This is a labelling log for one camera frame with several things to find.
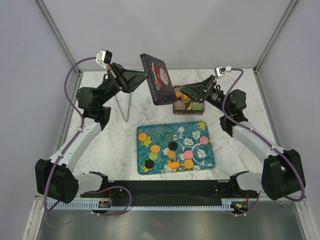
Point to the black sandwich cookie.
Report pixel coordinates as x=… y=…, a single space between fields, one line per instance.
x=173 y=146
x=149 y=164

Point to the pink sandwich cookie upper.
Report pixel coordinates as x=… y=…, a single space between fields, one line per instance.
x=204 y=140

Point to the plain orange cookie middle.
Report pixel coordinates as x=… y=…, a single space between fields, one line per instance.
x=171 y=154

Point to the square cookie tin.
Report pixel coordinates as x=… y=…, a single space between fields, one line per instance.
x=187 y=107

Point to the pink sandwich cookie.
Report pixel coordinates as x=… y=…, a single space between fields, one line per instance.
x=204 y=140
x=188 y=154

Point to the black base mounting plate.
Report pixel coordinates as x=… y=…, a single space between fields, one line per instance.
x=180 y=192

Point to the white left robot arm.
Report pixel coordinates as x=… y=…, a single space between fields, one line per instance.
x=54 y=177

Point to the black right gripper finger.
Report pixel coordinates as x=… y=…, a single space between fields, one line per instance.
x=196 y=97
x=192 y=87

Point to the orange cookie in tin left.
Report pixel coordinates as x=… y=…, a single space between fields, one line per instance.
x=178 y=94

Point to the silver metal tongs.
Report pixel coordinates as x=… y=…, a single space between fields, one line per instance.
x=124 y=105

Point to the dotted orange biscuit centre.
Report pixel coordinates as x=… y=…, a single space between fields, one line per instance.
x=155 y=149

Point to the dotted orange sandwich biscuit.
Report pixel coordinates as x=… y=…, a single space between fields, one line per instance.
x=188 y=164

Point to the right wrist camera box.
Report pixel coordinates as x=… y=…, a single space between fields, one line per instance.
x=219 y=72

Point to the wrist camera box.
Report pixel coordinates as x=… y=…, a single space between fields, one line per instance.
x=219 y=72
x=104 y=57

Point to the slotted white cable duct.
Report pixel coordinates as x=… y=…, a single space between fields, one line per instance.
x=100 y=205

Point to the black sandwich cookie upper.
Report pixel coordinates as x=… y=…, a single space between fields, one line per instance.
x=173 y=146

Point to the green sandwich cookie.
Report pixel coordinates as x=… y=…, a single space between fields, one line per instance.
x=198 y=108
x=153 y=156

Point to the teal floral serving tray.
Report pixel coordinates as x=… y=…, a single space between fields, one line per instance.
x=186 y=135

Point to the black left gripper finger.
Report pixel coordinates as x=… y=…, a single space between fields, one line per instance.
x=127 y=73
x=131 y=84

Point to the pink sandwich cookie lower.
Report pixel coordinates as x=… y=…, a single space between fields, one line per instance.
x=188 y=154

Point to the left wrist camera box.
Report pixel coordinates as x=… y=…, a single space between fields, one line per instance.
x=104 y=57

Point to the black sandwich cookie lower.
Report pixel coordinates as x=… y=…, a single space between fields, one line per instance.
x=149 y=164

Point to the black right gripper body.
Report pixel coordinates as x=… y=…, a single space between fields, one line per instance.
x=207 y=92

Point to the dotted orange biscuit far left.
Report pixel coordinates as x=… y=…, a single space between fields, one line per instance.
x=142 y=136

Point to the gold tin lid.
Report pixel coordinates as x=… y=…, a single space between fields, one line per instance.
x=159 y=81

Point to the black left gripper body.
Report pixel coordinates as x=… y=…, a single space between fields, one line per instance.
x=114 y=75

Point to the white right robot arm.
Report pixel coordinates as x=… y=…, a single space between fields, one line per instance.
x=282 y=174

